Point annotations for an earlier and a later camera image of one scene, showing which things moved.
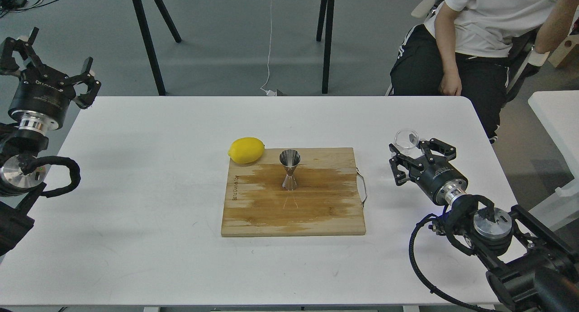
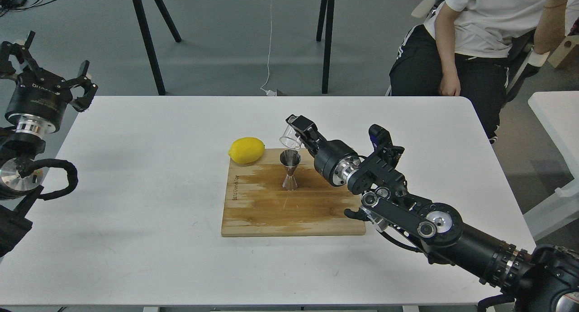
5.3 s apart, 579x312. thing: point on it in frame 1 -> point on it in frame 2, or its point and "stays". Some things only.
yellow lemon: (246, 150) stays
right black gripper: (437, 177) -> (334, 159)
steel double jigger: (289, 158) stays
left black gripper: (41, 97) stays
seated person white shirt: (464, 51) stays
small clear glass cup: (406, 139) -> (289, 138)
